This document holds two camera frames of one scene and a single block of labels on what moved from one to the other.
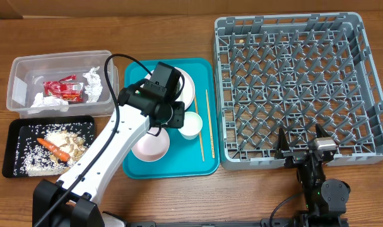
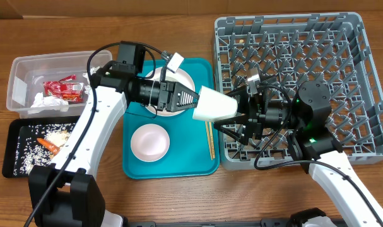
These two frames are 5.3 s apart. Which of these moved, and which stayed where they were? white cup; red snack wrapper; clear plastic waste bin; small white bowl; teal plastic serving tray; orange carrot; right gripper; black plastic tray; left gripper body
Moved: right gripper; left gripper body; white cup
Stayed: clear plastic waste bin; red snack wrapper; teal plastic serving tray; orange carrot; small white bowl; black plastic tray
